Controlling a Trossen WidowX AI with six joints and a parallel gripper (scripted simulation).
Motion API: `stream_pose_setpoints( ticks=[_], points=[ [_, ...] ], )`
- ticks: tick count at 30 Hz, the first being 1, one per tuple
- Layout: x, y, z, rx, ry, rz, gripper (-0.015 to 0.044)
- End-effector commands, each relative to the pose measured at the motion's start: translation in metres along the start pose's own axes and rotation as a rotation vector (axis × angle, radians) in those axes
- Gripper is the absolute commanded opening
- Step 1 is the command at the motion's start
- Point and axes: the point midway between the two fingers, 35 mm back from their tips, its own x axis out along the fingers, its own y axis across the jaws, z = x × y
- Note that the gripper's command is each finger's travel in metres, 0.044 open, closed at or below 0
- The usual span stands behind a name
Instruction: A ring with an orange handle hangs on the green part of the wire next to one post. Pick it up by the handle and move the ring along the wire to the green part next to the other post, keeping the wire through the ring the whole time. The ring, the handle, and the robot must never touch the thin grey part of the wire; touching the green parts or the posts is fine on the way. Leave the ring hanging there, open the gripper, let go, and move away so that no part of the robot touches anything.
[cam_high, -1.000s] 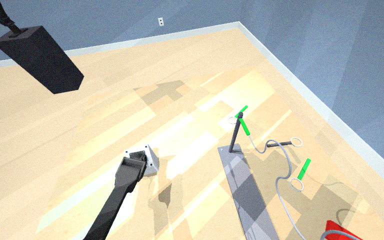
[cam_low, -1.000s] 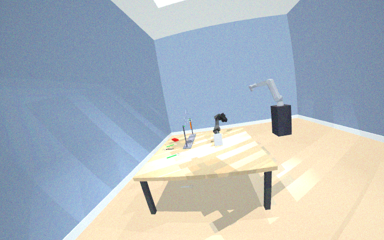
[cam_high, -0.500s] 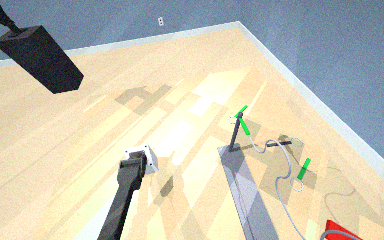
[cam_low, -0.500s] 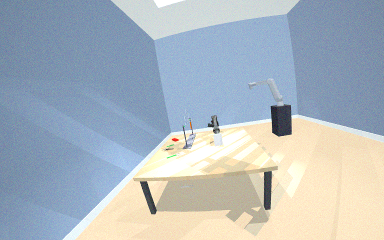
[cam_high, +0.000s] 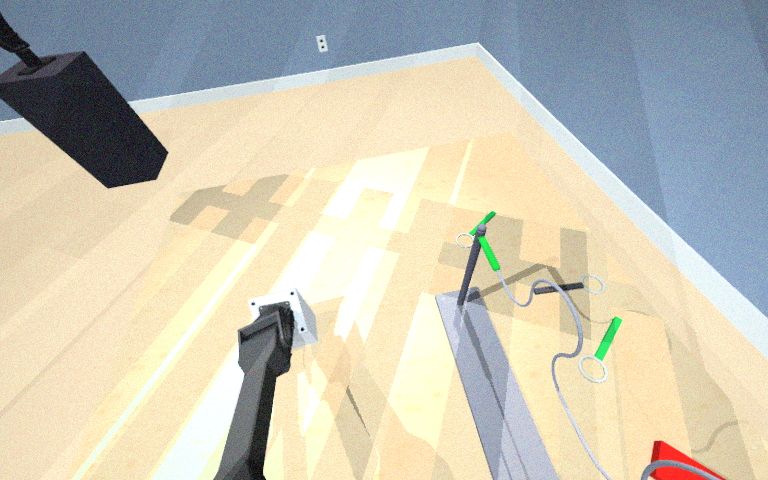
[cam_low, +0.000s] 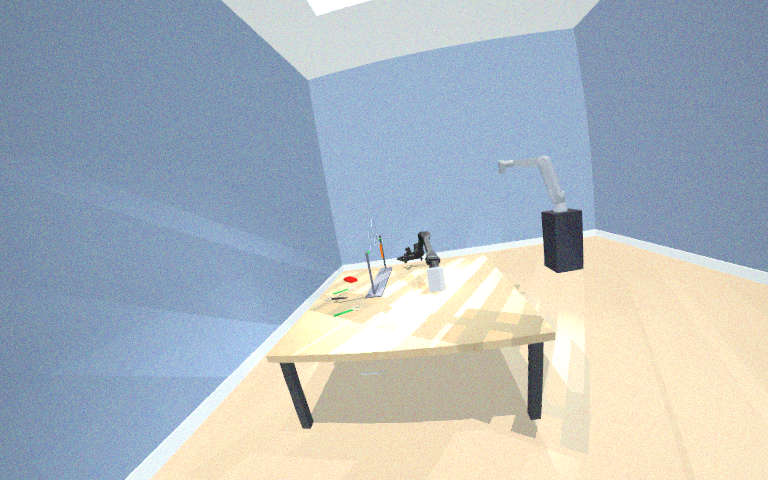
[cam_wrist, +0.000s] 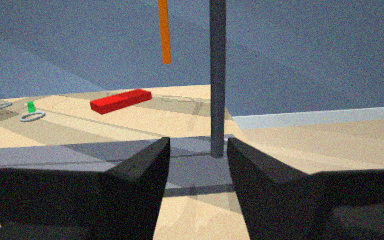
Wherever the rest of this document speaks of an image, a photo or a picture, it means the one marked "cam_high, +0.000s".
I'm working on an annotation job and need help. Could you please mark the white loop with green handle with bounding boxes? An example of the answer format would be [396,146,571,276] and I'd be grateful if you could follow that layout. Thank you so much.
[456,211,496,248]
[578,316,622,383]

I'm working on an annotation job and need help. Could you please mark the red rectangular block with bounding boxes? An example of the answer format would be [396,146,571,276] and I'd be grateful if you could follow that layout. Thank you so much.
[649,441,726,480]

